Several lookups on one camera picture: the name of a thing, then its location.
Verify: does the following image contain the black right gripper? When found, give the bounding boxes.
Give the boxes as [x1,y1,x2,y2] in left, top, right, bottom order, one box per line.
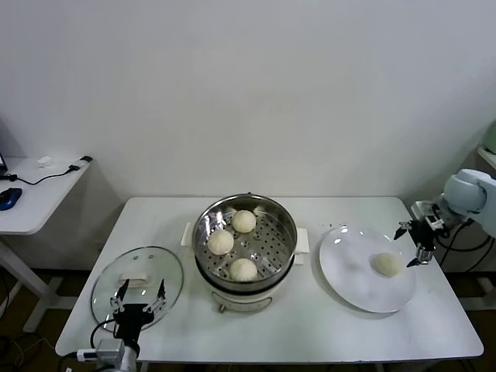
[394,219,437,269]

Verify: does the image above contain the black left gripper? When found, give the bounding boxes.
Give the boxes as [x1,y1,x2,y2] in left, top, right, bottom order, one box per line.
[109,279,167,344]

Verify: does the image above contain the glass lid with white handle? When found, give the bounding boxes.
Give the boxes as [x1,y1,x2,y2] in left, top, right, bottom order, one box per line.
[91,246,184,333]

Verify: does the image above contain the white steamed baozi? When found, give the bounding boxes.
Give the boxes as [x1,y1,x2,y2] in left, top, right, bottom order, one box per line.
[372,252,402,278]
[208,230,236,257]
[232,209,257,235]
[228,257,259,282]

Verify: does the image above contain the perforated steel steamer basket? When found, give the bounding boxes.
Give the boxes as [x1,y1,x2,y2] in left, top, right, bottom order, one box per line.
[181,195,310,286]

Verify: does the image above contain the white ceramic plate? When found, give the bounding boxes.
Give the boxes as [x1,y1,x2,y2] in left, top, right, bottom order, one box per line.
[318,226,417,314]

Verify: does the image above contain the white electric cooking pot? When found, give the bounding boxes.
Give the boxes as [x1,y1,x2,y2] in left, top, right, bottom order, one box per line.
[193,253,304,314]

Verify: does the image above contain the white shelf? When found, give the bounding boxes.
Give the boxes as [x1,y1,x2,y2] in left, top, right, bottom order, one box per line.
[475,146,496,171]

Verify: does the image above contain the mint green appliance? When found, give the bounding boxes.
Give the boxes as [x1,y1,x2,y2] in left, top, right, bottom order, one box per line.
[481,119,496,156]

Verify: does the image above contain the white side desk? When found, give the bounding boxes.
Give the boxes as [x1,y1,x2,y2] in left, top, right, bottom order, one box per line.
[0,157,94,334]

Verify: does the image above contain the blue computer mouse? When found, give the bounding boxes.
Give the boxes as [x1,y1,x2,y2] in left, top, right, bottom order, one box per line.
[0,188,22,212]

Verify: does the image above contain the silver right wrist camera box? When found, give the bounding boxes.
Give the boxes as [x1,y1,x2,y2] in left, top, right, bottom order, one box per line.
[410,199,445,232]

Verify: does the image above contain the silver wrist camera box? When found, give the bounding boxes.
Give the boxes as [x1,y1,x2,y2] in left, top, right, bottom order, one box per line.
[76,339,126,363]
[410,199,445,232]

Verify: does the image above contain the black power plug with cable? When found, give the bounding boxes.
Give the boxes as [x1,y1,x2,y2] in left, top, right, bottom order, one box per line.
[439,222,496,273]

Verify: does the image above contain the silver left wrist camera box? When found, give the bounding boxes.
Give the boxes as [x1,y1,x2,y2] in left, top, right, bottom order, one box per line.
[76,339,126,363]

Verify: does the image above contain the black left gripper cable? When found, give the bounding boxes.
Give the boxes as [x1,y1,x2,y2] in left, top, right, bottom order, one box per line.
[91,320,117,348]

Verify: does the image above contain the black desk cable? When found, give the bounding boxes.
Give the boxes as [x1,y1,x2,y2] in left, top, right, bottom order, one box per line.
[0,165,81,186]

